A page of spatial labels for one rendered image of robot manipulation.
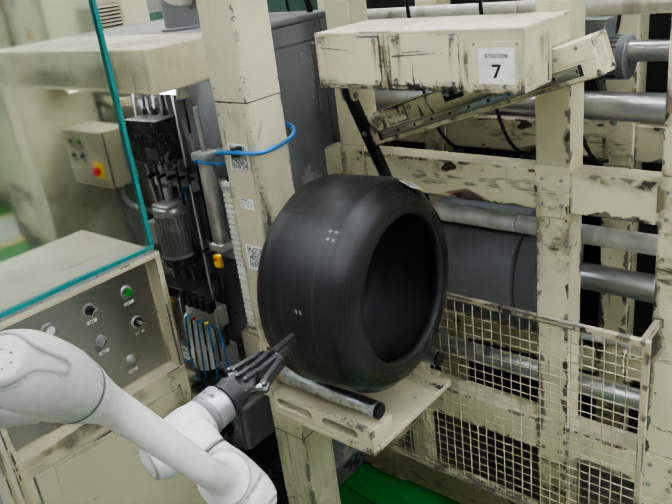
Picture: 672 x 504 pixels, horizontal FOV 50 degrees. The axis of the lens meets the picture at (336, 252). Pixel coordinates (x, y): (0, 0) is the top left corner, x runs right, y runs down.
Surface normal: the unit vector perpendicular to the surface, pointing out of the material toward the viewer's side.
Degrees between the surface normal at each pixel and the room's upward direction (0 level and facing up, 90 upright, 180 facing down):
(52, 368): 80
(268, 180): 90
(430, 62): 90
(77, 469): 90
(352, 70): 90
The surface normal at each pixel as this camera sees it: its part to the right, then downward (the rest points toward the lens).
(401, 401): -0.11, -0.91
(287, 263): -0.56, -0.18
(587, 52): -0.64, 0.37
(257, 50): 0.76, 0.17
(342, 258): 0.15, -0.15
